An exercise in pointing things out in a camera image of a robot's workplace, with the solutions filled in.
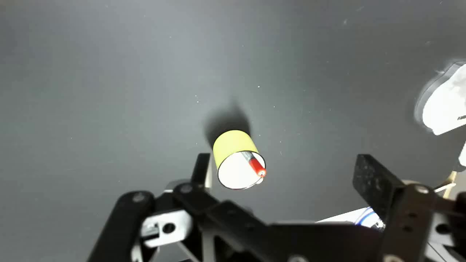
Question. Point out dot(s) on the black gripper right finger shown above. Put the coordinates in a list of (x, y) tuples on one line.
[(376, 183)]

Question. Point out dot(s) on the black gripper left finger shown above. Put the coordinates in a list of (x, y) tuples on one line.
[(202, 170)]

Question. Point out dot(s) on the red marker pen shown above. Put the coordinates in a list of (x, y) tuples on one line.
[(257, 167)]

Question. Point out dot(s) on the yellow enamel mug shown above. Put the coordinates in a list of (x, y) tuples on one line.
[(234, 144)]

